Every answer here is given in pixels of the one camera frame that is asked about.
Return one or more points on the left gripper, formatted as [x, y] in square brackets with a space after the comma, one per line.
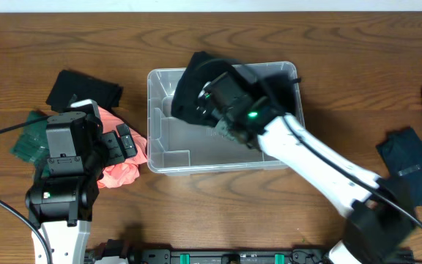
[119, 143]

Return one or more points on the large black garment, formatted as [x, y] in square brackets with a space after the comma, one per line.
[192, 104]

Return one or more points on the dark navy cloth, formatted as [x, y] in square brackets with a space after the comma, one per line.
[402, 155]

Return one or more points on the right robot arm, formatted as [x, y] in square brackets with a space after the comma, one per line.
[261, 114]

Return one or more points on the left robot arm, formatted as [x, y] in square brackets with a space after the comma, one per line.
[60, 204]

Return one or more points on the pink crumpled cloth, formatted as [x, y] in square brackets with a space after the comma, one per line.
[126, 172]

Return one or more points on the clear plastic storage bin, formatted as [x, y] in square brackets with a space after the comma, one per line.
[176, 147]

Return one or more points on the black folded cloth left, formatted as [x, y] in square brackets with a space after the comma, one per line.
[71, 86]

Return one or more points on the green folded cloth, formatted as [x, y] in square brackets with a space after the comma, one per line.
[32, 144]

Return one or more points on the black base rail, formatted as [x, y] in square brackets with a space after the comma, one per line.
[117, 251]

